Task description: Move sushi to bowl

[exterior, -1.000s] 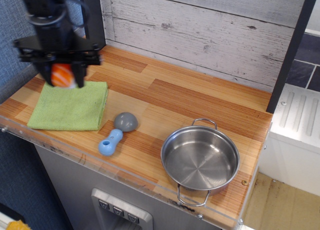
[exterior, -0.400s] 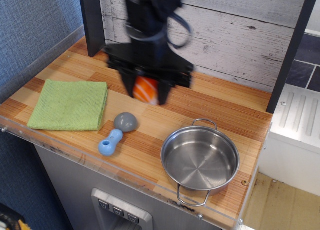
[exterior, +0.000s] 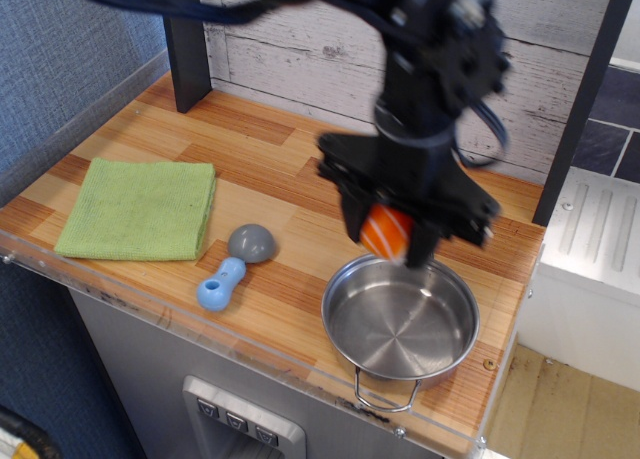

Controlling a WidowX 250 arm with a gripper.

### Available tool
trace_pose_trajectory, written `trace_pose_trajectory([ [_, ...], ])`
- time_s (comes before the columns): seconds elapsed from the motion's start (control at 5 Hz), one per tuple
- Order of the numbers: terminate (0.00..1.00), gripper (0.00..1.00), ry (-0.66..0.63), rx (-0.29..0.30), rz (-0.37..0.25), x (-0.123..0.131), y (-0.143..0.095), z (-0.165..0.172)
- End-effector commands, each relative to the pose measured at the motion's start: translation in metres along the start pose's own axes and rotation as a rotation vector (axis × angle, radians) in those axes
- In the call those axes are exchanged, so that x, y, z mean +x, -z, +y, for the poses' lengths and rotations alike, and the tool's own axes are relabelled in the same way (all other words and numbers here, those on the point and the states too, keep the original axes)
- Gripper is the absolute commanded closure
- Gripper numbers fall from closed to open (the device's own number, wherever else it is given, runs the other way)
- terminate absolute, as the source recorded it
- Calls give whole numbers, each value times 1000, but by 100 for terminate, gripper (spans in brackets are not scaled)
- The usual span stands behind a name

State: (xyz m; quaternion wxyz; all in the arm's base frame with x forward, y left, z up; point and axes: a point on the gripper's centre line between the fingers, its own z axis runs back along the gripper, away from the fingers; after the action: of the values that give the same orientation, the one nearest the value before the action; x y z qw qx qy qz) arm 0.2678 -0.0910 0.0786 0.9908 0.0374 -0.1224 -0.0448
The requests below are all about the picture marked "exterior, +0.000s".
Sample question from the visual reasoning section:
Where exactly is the dark right frame post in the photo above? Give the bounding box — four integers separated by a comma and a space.
532, 0, 633, 227

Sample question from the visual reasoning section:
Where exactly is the green folded cloth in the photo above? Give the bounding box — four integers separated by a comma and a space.
54, 158, 216, 261

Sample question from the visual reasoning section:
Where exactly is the dark left frame post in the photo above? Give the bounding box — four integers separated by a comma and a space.
163, 17, 211, 113

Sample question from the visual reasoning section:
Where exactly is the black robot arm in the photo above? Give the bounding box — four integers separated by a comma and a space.
262, 0, 509, 268

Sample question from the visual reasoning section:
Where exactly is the clear acrylic table edge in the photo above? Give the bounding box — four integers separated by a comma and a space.
1, 232, 488, 458

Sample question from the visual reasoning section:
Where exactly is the yellow black object at corner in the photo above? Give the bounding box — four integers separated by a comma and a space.
1, 406, 63, 459

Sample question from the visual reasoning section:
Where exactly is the orange white salmon sushi toy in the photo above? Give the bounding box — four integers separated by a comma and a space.
360, 203, 414, 264

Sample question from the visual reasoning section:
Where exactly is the blue grey toy scoop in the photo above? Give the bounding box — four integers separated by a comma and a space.
196, 224, 277, 312

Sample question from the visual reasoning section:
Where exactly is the silver control panel with buttons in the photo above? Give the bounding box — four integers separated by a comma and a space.
182, 375, 307, 458

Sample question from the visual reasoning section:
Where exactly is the dark frame post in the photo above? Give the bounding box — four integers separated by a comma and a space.
163, 17, 211, 113
532, 0, 633, 227

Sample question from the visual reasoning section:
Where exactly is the stainless steel pot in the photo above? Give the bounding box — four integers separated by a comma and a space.
321, 254, 480, 413

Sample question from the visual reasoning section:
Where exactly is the white ribbed appliance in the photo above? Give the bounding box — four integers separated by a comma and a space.
517, 168, 639, 389

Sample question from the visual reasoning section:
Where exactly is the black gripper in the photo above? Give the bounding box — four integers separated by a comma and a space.
318, 132, 500, 269

